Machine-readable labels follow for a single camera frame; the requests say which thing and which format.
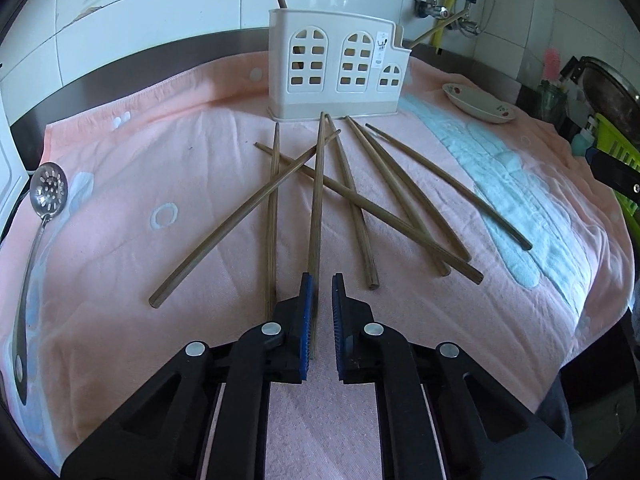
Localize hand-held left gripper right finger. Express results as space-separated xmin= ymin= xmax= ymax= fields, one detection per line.
xmin=332 ymin=273 xmax=587 ymax=480

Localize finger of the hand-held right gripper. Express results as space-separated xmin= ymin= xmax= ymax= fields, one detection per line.
xmin=587 ymin=146 xmax=640 ymax=198

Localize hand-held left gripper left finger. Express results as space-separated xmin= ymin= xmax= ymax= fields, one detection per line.
xmin=60 ymin=272 xmax=316 ymax=480

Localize white plastic chopstick holder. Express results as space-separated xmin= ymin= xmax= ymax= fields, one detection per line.
xmin=267 ymin=7 xmax=412 ymax=122

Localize green plastic basket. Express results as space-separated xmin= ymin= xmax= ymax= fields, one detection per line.
xmin=587 ymin=112 xmax=640 ymax=231

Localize teal bottle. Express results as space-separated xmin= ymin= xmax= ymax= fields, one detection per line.
xmin=572 ymin=127 xmax=597 ymax=157

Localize dark pot with lid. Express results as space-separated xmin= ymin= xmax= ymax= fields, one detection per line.
xmin=560 ymin=55 xmax=640 ymax=136

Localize glass jar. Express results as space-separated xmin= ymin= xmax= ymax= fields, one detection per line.
xmin=537 ymin=80 xmax=568 ymax=123

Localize pink brush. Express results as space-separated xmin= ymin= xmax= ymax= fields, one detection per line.
xmin=542 ymin=47 xmax=562 ymax=83

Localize white floral dish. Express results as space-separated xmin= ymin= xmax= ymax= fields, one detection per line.
xmin=442 ymin=82 xmax=518 ymax=124

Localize pink towel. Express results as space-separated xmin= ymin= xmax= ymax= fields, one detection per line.
xmin=0 ymin=50 xmax=636 ymax=480

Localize person's grey clothing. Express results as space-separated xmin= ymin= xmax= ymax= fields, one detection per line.
xmin=540 ymin=380 xmax=576 ymax=441

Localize steel slotted spoon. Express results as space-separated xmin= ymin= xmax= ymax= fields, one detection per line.
xmin=12 ymin=161 xmax=69 ymax=405

